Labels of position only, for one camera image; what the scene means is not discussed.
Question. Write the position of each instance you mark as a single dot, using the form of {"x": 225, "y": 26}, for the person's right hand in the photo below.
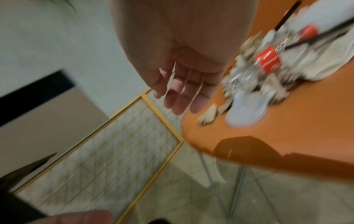
{"x": 177, "y": 39}

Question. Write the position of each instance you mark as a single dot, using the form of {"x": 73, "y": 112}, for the gold framed lattice panel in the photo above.
{"x": 110, "y": 148}

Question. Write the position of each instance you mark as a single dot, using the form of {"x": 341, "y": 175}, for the crushed clear bottle red label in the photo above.
{"x": 255, "y": 72}

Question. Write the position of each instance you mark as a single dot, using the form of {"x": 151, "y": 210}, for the metal table legs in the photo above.
{"x": 237, "y": 188}

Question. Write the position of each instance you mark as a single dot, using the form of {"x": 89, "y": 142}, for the white cloth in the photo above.
{"x": 323, "y": 59}

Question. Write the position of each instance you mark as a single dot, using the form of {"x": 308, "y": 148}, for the small bottle red label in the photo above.
{"x": 309, "y": 30}

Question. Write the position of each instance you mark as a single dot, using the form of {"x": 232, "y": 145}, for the black stick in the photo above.
{"x": 320, "y": 35}
{"x": 287, "y": 15}

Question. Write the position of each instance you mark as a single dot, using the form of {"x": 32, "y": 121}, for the pile of beige shells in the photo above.
{"x": 272, "y": 85}

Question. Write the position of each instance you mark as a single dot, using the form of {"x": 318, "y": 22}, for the person's left hand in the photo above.
{"x": 83, "y": 217}

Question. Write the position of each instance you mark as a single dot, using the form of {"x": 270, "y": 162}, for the white plastic bag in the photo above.
{"x": 329, "y": 12}

